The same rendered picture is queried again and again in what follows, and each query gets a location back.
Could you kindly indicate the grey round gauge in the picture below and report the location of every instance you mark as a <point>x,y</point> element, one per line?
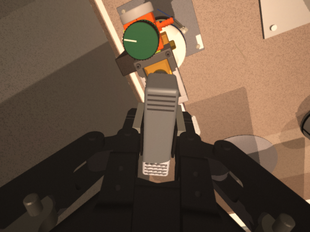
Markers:
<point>136,11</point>

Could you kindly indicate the grey round disc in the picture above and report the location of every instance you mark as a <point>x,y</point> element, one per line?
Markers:
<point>264,151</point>

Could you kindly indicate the white round-topped cylinder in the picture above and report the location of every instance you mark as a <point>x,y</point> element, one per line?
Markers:
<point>179,40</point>

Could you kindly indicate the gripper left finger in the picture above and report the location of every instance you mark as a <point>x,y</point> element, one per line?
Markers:
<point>72,158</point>

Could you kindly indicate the green flow dial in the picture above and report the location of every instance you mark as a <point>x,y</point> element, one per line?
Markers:
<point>140,40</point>

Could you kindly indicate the grey base plate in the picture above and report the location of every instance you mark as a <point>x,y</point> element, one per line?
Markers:
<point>187,13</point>

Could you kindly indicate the brass yellow yoke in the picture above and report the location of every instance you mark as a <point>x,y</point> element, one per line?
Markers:
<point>156,67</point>

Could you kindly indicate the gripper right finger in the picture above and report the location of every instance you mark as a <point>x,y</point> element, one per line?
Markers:
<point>242,167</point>

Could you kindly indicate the dark round object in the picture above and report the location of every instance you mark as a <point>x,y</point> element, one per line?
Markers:
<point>306,125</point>

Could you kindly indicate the grey cabinet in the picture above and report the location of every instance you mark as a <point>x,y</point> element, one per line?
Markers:
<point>48,56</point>

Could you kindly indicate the white bolted plate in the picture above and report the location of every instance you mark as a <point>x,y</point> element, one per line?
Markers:
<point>285,10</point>

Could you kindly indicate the dark grey bracket block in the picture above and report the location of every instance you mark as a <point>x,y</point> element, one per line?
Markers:
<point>126,62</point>

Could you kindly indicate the orange regulator body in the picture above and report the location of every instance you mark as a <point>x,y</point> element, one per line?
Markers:
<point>141,17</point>

